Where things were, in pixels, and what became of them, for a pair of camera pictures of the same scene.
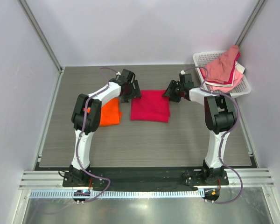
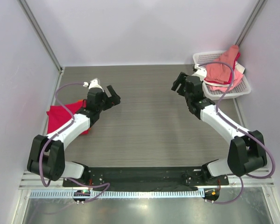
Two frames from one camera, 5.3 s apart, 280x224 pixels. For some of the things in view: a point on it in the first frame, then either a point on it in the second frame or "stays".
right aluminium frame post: x=250 y=21 stays
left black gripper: x=135 y=93 → x=114 y=99
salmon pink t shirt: x=220 y=69 stays
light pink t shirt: x=237 y=77 stays
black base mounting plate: x=144 y=177 stays
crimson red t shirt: x=151 y=106 → x=58 y=115
